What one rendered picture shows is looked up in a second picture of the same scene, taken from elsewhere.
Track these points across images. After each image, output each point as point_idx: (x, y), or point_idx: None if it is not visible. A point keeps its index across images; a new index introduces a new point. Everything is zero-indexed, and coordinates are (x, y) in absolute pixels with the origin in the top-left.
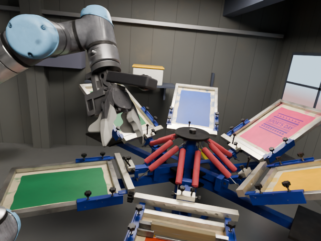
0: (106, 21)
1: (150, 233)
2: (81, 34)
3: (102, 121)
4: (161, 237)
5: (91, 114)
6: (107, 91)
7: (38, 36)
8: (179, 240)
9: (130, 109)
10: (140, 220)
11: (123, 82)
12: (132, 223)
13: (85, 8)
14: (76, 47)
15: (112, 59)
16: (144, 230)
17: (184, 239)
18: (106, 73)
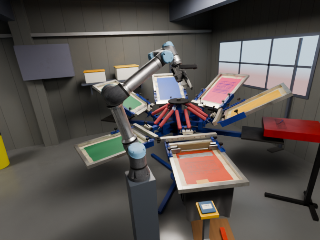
0: (174, 46)
1: (178, 150)
2: None
3: (187, 80)
4: (184, 150)
5: (178, 80)
6: (183, 71)
7: (171, 56)
8: (193, 149)
9: None
10: (171, 146)
11: (187, 67)
12: (169, 147)
13: (166, 43)
14: None
15: (180, 60)
16: (175, 149)
17: (195, 148)
18: (178, 65)
